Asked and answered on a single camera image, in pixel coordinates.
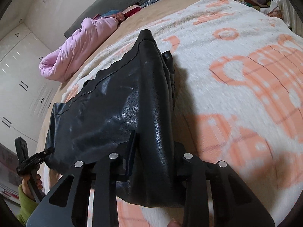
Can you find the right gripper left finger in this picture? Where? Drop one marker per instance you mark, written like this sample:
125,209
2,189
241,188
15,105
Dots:
67,202

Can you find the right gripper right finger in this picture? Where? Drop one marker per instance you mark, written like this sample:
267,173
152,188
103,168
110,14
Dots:
234,203

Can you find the black leather jacket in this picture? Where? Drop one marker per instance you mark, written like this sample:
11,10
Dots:
135,93

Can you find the green sleeve forearm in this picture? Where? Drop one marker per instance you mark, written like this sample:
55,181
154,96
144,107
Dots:
27,207

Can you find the red blue clothes at headboard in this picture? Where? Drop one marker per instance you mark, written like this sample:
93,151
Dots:
128,12

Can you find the person's left hand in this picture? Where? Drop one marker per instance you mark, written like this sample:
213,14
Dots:
27,185

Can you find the person's right hand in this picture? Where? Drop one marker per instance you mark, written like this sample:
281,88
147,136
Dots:
174,223

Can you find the white wardrobe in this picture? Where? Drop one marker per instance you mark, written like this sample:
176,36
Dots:
26,97

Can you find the pink puffy quilt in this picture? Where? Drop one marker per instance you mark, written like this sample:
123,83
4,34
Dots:
61,64

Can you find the beige bed sheet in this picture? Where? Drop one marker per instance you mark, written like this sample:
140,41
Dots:
155,14

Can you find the white satin curtain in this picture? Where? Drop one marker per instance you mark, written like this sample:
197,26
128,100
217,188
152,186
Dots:
290,16

